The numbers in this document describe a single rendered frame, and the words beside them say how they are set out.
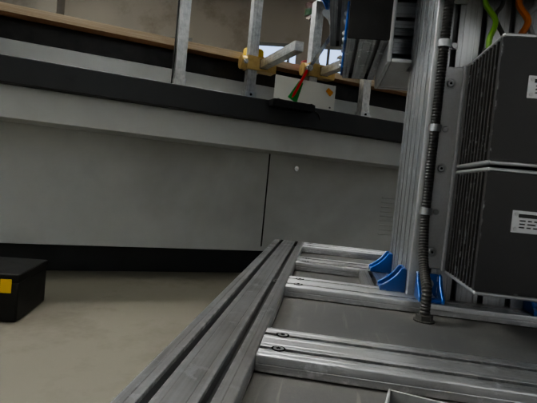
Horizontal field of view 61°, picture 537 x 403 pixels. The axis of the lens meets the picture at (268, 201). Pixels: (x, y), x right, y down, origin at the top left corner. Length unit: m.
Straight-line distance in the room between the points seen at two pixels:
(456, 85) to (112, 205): 1.32
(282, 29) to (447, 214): 5.72
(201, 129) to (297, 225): 0.65
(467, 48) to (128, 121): 1.10
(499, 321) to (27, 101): 1.39
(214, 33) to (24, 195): 5.07
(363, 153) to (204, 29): 4.93
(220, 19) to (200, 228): 4.99
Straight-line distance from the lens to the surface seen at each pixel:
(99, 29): 1.80
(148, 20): 6.93
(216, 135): 1.67
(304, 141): 1.80
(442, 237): 0.84
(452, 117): 0.85
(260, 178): 1.94
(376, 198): 2.23
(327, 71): 1.79
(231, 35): 6.52
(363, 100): 1.93
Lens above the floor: 0.40
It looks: 3 degrees down
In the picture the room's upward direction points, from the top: 5 degrees clockwise
